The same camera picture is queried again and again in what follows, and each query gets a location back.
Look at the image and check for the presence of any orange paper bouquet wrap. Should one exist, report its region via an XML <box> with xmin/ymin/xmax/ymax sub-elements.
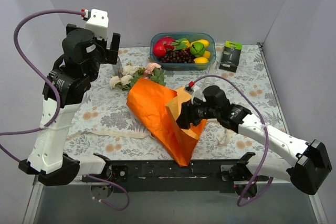
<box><xmin>127</xmin><ymin>78</ymin><xmax>207</xmax><ymax>167</ymax></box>

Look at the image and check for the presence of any cream printed ribbon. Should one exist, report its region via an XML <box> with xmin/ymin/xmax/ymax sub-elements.
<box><xmin>65</xmin><ymin>129</ymin><xmax>234</xmax><ymax>147</ymax></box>

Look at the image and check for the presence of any artificial flower bunch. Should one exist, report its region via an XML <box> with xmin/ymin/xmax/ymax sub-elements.
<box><xmin>109</xmin><ymin>62</ymin><xmax>166</xmax><ymax>91</ymax></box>

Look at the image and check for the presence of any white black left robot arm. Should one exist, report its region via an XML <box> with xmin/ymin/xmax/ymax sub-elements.
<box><xmin>18</xmin><ymin>24</ymin><xmax>120</xmax><ymax>186</ymax></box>

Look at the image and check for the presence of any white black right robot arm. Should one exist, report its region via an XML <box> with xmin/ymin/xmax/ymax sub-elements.
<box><xmin>176</xmin><ymin>84</ymin><xmax>332</xmax><ymax>195</ymax></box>

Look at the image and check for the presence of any clear glass vase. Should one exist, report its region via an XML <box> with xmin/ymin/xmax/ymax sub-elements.
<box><xmin>202</xmin><ymin>61</ymin><xmax>218</xmax><ymax>88</ymax></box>

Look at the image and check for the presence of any silver drink can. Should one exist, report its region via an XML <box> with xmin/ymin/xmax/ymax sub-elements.
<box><xmin>112</xmin><ymin>56</ymin><xmax>123</xmax><ymax>78</ymax></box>

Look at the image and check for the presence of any blue plastic fruit container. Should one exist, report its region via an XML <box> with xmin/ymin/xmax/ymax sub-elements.
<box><xmin>150</xmin><ymin>33</ymin><xmax>216</xmax><ymax>71</ymax></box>

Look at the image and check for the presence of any yellow lemon front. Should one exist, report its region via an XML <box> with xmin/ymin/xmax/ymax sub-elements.
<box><xmin>194</xmin><ymin>57</ymin><xmax>209</xmax><ymax>69</ymax></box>

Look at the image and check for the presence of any yellow lemon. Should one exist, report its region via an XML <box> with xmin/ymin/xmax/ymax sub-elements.
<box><xmin>194</xmin><ymin>57</ymin><xmax>209</xmax><ymax>69</ymax></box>
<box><xmin>202</xmin><ymin>50</ymin><xmax>211</xmax><ymax>59</ymax></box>
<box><xmin>190</xmin><ymin>39</ymin><xmax>209</xmax><ymax>48</ymax></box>

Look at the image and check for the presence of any red dragon fruit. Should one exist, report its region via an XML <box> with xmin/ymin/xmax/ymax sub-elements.
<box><xmin>152</xmin><ymin>37</ymin><xmax>186</xmax><ymax>58</ymax></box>

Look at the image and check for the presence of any yellow lemon right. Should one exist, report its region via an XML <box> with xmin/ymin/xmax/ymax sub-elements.
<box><xmin>202</xmin><ymin>50</ymin><xmax>211</xmax><ymax>59</ymax></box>

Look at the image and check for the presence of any black green razor package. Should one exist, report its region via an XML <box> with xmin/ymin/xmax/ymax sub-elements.
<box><xmin>219</xmin><ymin>41</ymin><xmax>242</xmax><ymax>73</ymax></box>

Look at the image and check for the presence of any dark grape bunch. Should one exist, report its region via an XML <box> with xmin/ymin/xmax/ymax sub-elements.
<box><xmin>159</xmin><ymin>48</ymin><xmax>195</xmax><ymax>63</ymax></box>

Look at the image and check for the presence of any green lime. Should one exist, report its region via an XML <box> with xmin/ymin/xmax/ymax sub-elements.
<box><xmin>190</xmin><ymin>42</ymin><xmax>205</xmax><ymax>57</ymax></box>

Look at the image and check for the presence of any yellow lemon top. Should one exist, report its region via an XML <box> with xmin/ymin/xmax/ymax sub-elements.
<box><xmin>190</xmin><ymin>39</ymin><xmax>209</xmax><ymax>48</ymax></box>

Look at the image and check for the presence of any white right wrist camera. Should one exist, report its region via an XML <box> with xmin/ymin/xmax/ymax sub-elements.
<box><xmin>184</xmin><ymin>82</ymin><xmax>204</xmax><ymax>103</ymax></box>

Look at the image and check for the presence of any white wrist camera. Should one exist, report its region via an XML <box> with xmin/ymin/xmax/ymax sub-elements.
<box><xmin>81</xmin><ymin>9</ymin><xmax>109</xmax><ymax>41</ymax></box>
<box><xmin>184</xmin><ymin>82</ymin><xmax>204</xmax><ymax>103</ymax></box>

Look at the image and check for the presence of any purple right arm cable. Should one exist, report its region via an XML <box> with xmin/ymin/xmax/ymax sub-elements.
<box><xmin>193</xmin><ymin>74</ymin><xmax>275</xmax><ymax>208</ymax></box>

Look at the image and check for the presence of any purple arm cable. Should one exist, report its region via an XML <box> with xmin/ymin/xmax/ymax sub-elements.
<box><xmin>0</xmin><ymin>9</ymin><xmax>131</xmax><ymax>211</ymax></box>
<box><xmin>193</xmin><ymin>74</ymin><xmax>275</xmax><ymax>208</ymax></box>

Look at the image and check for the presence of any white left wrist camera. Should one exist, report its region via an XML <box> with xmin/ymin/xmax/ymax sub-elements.
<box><xmin>81</xmin><ymin>9</ymin><xmax>109</xmax><ymax>41</ymax></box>

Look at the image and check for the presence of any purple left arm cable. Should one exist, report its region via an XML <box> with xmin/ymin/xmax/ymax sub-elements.
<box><xmin>0</xmin><ymin>9</ymin><xmax>131</xmax><ymax>211</ymax></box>

